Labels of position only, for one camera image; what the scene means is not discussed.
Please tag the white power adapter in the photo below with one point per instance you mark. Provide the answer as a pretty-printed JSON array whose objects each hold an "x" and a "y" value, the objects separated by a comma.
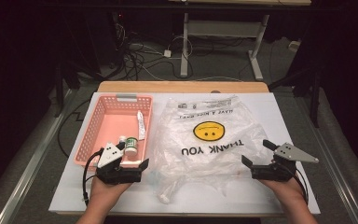
[{"x": 167, "y": 53}]

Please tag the black stand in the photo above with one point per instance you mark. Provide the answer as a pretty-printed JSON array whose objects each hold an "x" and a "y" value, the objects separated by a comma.
[
  {"x": 315, "y": 99},
  {"x": 59, "y": 90}
]

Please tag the white ointment tube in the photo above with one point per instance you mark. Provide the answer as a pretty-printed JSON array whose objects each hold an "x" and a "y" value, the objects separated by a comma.
[{"x": 141, "y": 126}]

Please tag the white desk frame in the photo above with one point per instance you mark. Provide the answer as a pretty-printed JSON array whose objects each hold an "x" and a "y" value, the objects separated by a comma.
[{"x": 222, "y": 29}]

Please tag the white board sheet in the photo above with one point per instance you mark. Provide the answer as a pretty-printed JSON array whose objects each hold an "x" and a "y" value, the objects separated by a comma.
[{"x": 245, "y": 203}]

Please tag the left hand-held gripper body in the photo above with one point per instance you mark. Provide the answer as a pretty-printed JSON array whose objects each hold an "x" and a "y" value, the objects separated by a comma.
[{"x": 112, "y": 155}]

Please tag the white power strip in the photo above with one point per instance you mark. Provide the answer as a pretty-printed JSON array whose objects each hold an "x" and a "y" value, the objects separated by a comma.
[{"x": 294, "y": 45}]

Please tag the white jar with green label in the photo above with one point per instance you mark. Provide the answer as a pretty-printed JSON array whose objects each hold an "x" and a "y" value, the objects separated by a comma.
[{"x": 131, "y": 146}]

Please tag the person's right hand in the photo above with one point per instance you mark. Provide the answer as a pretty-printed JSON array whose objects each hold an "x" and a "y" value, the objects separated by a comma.
[{"x": 287, "y": 191}]

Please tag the metal floor rail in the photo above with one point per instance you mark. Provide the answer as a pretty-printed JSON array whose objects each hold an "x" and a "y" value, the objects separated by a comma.
[
  {"x": 338, "y": 180},
  {"x": 28, "y": 174}
]

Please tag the clear plastic bag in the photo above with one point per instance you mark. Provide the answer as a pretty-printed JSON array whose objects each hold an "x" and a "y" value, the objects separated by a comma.
[{"x": 205, "y": 158}]

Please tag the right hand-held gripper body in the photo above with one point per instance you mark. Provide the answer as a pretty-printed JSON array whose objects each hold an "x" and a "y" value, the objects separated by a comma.
[{"x": 289, "y": 154}]

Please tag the person's left hand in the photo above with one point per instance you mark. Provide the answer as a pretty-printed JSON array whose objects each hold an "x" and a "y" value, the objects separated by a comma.
[{"x": 105, "y": 193}]

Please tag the pink plastic basket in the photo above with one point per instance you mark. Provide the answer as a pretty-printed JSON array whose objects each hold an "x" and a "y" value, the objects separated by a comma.
[{"x": 115, "y": 124}]

